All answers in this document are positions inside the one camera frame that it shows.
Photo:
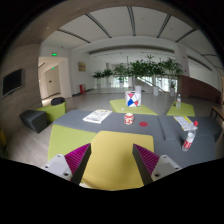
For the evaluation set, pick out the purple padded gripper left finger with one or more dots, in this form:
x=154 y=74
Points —
x=71 y=166

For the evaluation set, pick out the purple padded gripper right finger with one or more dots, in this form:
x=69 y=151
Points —
x=151 y=166

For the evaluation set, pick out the red round coaster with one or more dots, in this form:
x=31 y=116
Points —
x=143 y=124

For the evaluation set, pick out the red and white mug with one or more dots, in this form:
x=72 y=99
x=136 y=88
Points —
x=129 y=118

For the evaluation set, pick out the newspaper on grey table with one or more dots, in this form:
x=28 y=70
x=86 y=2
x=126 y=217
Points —
x=97 y=116

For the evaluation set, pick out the clear bottle with red label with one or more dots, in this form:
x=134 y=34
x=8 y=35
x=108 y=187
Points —
x=190 y=136

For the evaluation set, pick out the yellow leaflet on table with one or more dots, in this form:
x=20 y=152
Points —
x=184 y=122

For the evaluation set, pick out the lime green block seat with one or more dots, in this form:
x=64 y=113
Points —
x=53 y=112

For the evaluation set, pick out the black cube stool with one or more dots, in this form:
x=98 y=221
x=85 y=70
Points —
x=35 y=120

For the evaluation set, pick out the black bag on seat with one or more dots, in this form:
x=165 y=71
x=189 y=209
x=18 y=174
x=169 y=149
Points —
x=57 y=101

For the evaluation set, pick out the red white blue cube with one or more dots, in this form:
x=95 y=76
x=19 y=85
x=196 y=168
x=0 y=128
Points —
x=133 y=98

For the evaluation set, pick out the clear bottle on far table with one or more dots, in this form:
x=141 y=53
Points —
x=178 y=101

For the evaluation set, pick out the red fire extinguisher box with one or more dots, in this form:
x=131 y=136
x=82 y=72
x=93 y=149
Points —
x=82 y=88

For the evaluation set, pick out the potted plant far left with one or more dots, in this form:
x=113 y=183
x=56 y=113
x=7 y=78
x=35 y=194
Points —
x=98 y=75

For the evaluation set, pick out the wooden bench at right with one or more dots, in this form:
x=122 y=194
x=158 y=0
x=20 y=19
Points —
x=218 y=113

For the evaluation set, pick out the potted plant in white pot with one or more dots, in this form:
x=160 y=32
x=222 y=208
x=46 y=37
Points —
x=155 y=69
x=136 y=69

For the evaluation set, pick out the potted plant right white pot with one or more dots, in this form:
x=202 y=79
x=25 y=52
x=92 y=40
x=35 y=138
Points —
x=172 y=70

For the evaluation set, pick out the green exit sign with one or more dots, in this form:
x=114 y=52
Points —
x=54 y=54

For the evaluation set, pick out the framed picture on wall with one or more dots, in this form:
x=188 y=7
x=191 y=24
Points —
x=82 y=66

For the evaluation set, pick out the wall mounted black television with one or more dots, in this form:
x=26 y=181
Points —
x=12 y=82

